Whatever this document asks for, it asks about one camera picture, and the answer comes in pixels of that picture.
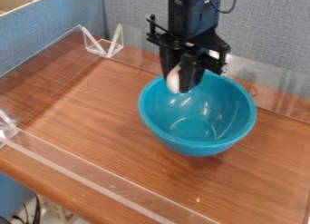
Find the blue plastic bowl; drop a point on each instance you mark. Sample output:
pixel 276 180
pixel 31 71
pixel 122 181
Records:
pixel 202 122

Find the clear acrylic front barrier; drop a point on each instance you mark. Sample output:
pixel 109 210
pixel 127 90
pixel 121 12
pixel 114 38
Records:
pixel 134 196

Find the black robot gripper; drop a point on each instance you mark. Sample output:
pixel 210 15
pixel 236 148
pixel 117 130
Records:
pixel 190 32

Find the clear acrylic corner bracket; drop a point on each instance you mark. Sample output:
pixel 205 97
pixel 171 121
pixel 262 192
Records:
pixel 105 48

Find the clear acrylic back barrier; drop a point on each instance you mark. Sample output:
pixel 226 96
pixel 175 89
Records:
pixel 274 77

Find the white brown toy mushroom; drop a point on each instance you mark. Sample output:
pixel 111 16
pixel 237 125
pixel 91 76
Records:
pixel 214 62

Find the clear acrylic barrier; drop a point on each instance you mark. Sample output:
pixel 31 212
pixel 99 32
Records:
pixel 134 196
pixel 274 77

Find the blue partition with wooden shelf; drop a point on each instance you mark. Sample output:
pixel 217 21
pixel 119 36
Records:
pixel 32 27

